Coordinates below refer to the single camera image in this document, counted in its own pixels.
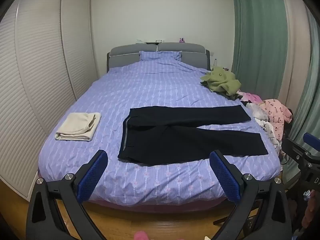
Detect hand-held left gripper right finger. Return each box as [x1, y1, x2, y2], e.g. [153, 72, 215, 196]
[209, 150, 293, 240]

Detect purple striped pillow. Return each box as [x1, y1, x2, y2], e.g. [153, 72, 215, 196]
[139, 50, 182, 62]

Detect purple striped bed cover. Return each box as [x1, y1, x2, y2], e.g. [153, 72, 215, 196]
[37, 60, 282, 207]

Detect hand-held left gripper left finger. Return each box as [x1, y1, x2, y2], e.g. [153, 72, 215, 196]
[26, 149, 109, 240]

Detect white louvered wardrobe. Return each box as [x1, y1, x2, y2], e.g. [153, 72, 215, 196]
[0, 0, 101, 202]

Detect pink slipper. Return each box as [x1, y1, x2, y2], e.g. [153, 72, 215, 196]
[133, 231, 151, 240]

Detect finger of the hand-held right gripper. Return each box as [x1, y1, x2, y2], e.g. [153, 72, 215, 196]
[303, 132, 320, 152]

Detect beige curtain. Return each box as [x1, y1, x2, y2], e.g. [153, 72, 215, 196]
[276, 0, 314, 112]

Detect olive green garment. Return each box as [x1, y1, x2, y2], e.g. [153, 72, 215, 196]
[200, 66, 242, 97]

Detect person's right hand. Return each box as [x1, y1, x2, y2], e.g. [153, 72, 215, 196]
[301, 189, 320, 228]

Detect folded cream cloth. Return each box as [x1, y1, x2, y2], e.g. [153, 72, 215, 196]
[55, 112, 102, 142]

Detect grey bed headboard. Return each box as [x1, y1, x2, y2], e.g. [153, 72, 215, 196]
[107, 42, 211, 73]

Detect pile of light clothes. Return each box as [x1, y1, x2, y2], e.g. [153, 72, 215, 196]
[237, 92, 284, 155]

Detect black pants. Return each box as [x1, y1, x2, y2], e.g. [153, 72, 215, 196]
[117, 105, 269, 166]

